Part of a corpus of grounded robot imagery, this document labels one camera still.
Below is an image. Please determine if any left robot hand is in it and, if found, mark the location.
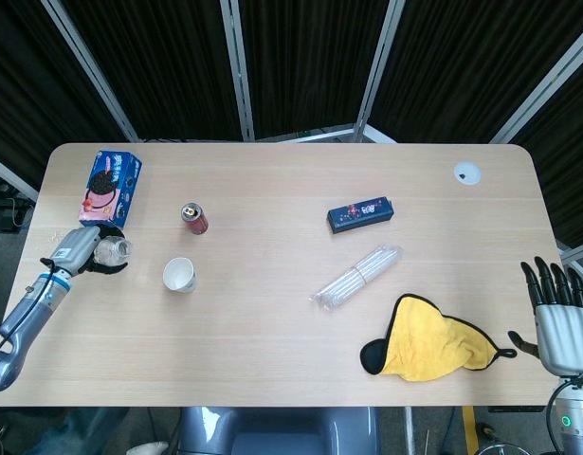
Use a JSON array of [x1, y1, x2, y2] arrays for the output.
[[39, 225, 130, 277]]

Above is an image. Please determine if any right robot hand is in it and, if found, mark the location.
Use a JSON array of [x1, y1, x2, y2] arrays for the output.
[[507, 256, 583, 378]]

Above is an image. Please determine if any clear plastic bottle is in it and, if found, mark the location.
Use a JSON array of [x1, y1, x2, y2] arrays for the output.
[[94, 235, 135, 266]]

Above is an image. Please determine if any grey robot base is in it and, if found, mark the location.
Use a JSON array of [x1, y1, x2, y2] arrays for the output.
[[176, 406, 381, 455]]

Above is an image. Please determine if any white paper cup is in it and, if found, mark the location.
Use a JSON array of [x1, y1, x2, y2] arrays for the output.
[[162, 256, 198, 293]]

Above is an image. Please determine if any blue cookie box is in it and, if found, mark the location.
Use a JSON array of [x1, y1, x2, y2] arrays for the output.
[[78, 150, 143, 227]]

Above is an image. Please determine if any red soda can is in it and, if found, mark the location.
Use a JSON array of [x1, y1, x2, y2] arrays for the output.
[[179, 202, 210, 236]]

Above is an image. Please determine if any yellow cloth with black edge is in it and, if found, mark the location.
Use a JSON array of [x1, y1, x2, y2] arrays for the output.
[[359, 293, 518, 383]]

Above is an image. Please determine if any bundle of white straws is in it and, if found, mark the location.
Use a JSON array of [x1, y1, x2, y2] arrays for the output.
[[309, 244, 406, 313]]

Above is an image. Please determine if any dark blue rectangular case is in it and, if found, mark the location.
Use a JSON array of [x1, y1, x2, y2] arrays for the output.
[[326, 193, 395, 236]]

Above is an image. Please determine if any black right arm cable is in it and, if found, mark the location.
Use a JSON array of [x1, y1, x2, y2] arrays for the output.
[[546, 378, 573, 455]]

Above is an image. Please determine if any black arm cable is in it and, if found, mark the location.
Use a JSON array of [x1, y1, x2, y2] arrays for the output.
[[546, 378, 573, 455], [0, 258, 55, 369]]

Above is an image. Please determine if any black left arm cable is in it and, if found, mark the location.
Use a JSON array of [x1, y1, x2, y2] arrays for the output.
[[0, 258, 55, 369]]

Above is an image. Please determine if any silver partition post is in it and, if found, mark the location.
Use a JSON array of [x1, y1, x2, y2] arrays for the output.
[[219, 0, 257, 142], [39, 0, 140, 142], [352, 0, 406, 142], [489, 21, 583, 143]]

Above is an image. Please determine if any white cable grommet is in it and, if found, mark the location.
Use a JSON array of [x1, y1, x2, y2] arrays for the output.
[[452, 161, 482, 187]]

